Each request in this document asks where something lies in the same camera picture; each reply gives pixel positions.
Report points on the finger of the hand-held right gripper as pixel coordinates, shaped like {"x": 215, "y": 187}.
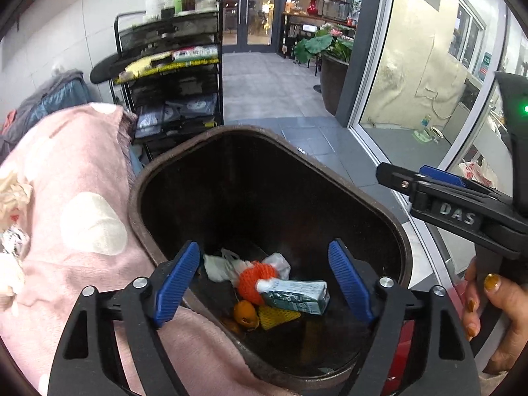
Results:
{"x": 396, "y": 177}
{"x": 443, "y": 175}

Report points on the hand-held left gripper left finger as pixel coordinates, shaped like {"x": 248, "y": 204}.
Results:
{"x": 177, "y": 284}

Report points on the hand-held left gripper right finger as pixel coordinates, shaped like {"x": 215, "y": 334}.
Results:
{"x": 350, "y": 284}

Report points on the plain white plastic bag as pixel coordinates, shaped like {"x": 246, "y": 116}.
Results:
{"x": 214, "y": 266}

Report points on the small drink carton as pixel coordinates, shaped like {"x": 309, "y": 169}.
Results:
{"x": 297, "y": 297}

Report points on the orange foam fruit net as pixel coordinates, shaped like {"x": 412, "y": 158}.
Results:
{"x": 251, "y": 280}

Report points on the yellow foam fruit net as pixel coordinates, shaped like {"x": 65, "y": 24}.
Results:
{"x": 276, "y": 317}

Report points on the dark trash bin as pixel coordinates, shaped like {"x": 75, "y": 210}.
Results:
{"x": 247, "y": 198}

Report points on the white tissue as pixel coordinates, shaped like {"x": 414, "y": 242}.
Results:
{"x": 14, "y": 198}
{"x": 10, "y": 280}

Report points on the printed white plastic bag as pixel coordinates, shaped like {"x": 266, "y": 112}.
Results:
{"x": 12, "y": 241}

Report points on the person's right hand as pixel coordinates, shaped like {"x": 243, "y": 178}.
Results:
{"x": 513, "y": 317}

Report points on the red white plastic bag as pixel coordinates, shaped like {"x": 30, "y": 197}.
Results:
{"x": 474, "y": 169}

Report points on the red object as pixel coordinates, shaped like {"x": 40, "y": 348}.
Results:
{"x": 456, "y": 301}

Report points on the pink polka dot blanket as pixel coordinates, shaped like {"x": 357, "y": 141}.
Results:
{"x": 103, "y": 152}

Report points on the potted plant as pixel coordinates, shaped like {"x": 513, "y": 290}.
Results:
{"x": 317, "y": 45}

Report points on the printed flat packets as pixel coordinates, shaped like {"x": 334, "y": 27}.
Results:
{"x": 194, "y": 105}

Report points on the dark display table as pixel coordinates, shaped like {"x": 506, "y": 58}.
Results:
{"x": 297, "y": 20}

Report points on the red vase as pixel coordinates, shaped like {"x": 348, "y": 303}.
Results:
{"x": 312, "y": 9}

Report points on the black mesh cart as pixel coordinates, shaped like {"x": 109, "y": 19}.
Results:
{"x": 177, "y": 82}

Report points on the glass double door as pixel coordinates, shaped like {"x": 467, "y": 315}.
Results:
{"x": 260, "y": 8}

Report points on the yellow pad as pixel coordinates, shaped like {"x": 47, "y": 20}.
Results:
{"x": 140, "y": 66}

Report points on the black stool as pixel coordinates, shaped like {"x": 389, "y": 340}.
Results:
{"x": 107, "y": 68}

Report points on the green white box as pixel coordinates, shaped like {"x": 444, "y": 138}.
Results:
{"x": 194, "y": 52}

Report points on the red cloth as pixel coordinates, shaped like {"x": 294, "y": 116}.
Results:
{"x": 9, "y": 120}

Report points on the dark grey blanket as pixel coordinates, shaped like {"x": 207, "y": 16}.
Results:
{"x": 62, "y": 79}

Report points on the white bottle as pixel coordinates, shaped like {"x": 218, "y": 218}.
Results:
{"x": 159, "y": 2}

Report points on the grey door frame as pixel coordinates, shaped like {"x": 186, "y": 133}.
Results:
{"x": 357, "y": 49}

